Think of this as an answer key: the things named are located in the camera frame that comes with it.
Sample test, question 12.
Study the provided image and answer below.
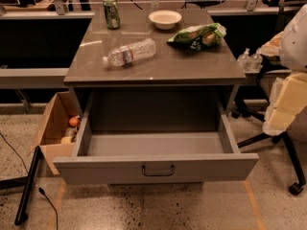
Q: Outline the orange fruit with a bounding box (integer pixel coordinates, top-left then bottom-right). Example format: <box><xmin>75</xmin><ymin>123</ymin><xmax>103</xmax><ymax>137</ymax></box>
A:
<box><xmin>68</xmin><ymin>117</ymin><xmax>80</xmax><ymax>127</ymax></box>

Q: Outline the black cable on floor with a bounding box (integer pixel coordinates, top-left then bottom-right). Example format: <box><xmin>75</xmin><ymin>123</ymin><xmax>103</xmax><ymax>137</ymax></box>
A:
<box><xmin>0</xmin><ymin>131</ymin><xmax>59</xmax><ymax>230</ymax></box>

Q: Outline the grey cabinet with glossy top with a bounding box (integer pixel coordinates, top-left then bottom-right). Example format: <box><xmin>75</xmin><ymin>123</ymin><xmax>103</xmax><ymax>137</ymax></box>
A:
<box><xmin>64</xmin><ymin>9</ymin><xmax>246</xmax><ymax>109</ymax></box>

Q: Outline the yellow item in box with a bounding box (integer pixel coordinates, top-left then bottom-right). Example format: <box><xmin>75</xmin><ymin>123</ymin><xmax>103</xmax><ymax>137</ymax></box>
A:
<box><xmin>60</xmin><ymin>136</ymin><xmax>73</xmax><ymax>144</ymax></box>

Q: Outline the right sanitizer pump bottle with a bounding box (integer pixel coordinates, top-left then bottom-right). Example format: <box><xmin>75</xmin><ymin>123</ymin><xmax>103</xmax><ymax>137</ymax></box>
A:
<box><xmin>249</xmin><ymin>48</ymin><xmax>263</xmax><ymax>71</ymax></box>

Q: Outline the cardboard box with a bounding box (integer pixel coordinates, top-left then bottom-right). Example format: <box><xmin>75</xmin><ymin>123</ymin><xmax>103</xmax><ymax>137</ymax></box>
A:
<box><xmin>30</xmin><ymin>92</ymin><xmax>77</xmax><ymax>175</ymax></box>

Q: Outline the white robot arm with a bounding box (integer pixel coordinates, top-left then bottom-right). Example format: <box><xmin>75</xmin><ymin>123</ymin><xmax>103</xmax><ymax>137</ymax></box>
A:
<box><xmin>261</xmin><ymin>5</ymin><xmax>307</xmax><ymax>136</ymax></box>

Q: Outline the green soda can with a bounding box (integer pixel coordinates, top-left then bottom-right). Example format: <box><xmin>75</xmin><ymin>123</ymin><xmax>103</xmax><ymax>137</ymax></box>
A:
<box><xmin>103</xmin><ymin>0</ymin><xmax>121</xmax><ymax>30</ymax></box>

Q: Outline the white bowl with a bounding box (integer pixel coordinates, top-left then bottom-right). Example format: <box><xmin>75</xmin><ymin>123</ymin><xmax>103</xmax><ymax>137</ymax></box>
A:
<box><xmin>149</xmin><ymin>11</ymin><xmax>181</xmax><ymax>30</ymax></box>

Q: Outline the grey top drawer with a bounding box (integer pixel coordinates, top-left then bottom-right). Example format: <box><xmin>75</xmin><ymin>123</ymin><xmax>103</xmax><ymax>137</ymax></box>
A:
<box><xmin>54</xmin><ymin>90</ymin><xmax>258</xmax><ymax>184</ymax></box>

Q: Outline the left sanitizer pump bottle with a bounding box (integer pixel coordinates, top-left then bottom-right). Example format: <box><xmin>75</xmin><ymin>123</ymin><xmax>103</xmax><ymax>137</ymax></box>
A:
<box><xmin>237</xmin><ymin>48</ymin><xmax>249</xmax><ymax>72</ymax></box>

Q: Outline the sanitizer pump bottle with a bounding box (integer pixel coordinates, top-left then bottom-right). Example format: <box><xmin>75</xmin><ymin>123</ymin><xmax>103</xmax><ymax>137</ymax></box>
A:
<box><xmin>249</xmin><ymin>48</ymin><xmax>263</xmax><ymax>71</ymax></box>
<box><xmin>237</xmin><ymin>48</ymin><xmax>249</xmax><ymax>72</ymax></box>

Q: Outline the black stand leg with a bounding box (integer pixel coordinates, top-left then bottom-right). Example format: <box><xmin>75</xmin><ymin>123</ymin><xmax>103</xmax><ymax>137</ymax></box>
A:
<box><xmin>0</xmin><ymin>146</ymin><xmax>42</xmax><ymax>226</ymax></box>

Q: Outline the green chip bag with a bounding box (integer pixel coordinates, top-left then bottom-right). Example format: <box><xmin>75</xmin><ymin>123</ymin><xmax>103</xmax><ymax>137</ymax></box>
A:
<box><xmin>167</xmin><ymin>23</ymin><xmax>226</xmax><ymax>51</ymax></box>

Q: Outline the black office chair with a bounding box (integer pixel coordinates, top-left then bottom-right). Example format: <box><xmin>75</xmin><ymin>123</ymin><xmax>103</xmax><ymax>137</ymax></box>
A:
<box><xmin>231</xmin><ymin>57</ymin><xmax>306</xmax><ymax>196</ymax></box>

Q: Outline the black drawer handle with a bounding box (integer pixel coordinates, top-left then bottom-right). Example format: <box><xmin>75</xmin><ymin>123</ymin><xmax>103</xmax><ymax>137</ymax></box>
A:
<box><xmin>142</xmin><ymin>165</ymin><xmax>176</xmax><ymax>177</ymax></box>

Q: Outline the clear plastic water bottle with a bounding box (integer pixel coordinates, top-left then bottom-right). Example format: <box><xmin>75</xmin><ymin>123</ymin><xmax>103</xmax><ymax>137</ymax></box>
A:
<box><xmin>103</xmin><ymin>38</ymin><xmax>156</xmax><ymax>67</ymax></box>

